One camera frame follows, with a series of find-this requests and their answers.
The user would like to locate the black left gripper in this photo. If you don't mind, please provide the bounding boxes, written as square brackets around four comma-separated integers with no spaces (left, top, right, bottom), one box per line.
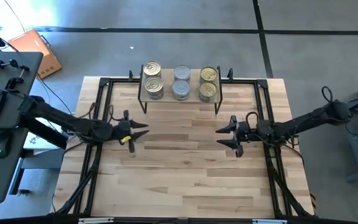
[112,119,150,154]

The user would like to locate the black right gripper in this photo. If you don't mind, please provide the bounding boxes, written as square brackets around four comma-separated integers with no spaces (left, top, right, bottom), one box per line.
[215,120,258,158]

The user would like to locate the wooden shelf black metal legs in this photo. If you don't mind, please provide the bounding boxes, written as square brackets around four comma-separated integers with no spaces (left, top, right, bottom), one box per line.
[137,64,224,115]

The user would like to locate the white printed paper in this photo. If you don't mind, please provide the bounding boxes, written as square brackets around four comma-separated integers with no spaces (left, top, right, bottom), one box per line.
[22,124,69,151]

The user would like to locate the orange case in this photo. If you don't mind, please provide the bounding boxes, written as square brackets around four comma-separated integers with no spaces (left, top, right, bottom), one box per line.
[7,29,63,80]

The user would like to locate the black computer mouse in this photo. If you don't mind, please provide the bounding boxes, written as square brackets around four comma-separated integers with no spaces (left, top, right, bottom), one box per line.
[0,132,12,160]

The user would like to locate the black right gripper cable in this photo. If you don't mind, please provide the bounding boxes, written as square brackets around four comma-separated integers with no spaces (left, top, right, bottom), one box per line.
[245,111,260,126]

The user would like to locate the black aluminium table frame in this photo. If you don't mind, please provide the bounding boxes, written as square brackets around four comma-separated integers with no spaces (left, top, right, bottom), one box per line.
[50,76,315,220]

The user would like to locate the silver table bracket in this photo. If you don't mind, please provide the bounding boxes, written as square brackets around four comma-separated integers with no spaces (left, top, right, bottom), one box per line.
[78,217,114,224]
[252,218,288,224]

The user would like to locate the orange floor cable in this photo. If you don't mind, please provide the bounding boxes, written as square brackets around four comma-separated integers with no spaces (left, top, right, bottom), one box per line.
[4,0,26,32]

